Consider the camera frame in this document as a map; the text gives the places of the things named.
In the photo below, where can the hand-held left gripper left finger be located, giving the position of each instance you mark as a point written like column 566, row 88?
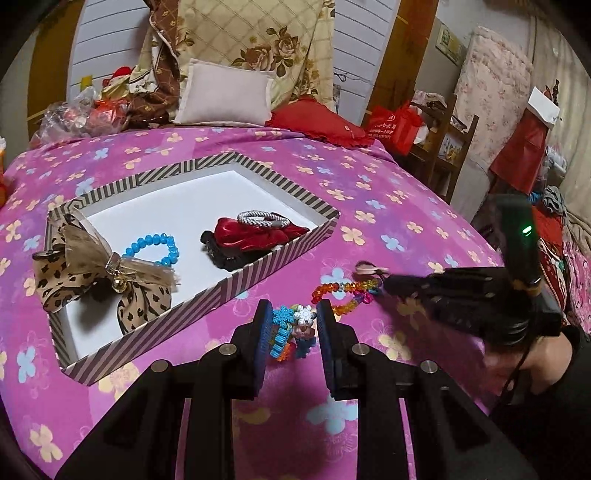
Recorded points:
column 261, row 346

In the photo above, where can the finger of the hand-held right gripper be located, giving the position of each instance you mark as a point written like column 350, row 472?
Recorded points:
column 411, row 285

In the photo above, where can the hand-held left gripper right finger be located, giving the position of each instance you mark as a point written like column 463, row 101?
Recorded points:
column 325, row 350

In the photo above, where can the striped cardboard box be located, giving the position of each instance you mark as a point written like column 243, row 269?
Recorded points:
column 184, row 304

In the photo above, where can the red flower hair clip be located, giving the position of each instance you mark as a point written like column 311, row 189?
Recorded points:
column 244, row 235

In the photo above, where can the leopard print bow hair clip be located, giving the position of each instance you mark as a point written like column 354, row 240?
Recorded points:
column 64, row 272

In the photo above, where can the person's right forearm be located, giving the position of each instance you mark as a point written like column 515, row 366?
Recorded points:
column 554, row 429

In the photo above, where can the person's right hand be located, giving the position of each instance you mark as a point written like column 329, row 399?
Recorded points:
column 547, row 357

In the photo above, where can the red patterned blanket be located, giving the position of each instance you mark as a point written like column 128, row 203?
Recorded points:
column 577, row 277

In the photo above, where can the wooden shelf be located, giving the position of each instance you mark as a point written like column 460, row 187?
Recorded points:
column 443, row 147

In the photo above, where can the red hanging cloth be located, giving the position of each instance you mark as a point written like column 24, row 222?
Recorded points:
column 521, row 152

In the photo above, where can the red shopping bag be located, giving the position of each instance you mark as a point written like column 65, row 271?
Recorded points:
column 392, row 129

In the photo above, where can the red pillow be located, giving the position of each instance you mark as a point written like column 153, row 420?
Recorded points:
column 318, row 122

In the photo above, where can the pink floral hanging quilt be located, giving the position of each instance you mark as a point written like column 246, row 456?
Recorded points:
column 494, row 92

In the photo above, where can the white pillow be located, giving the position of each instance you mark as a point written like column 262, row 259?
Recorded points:
column 221, row 92

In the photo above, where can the brown floral quilt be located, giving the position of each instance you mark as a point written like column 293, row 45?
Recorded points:
column 159, row 83

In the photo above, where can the beige floral quilt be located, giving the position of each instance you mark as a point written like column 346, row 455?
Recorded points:
column 258, row 32

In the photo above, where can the clear plastic bags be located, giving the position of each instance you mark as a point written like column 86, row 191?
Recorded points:
column 69, row 115

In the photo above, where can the red plush toy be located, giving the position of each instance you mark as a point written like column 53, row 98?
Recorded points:
column 119, row 81

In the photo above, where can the white slatted headboard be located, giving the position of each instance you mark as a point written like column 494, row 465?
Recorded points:
column 106, row 41

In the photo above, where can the brown wooden door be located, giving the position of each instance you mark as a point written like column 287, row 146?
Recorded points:
column 51, row 55

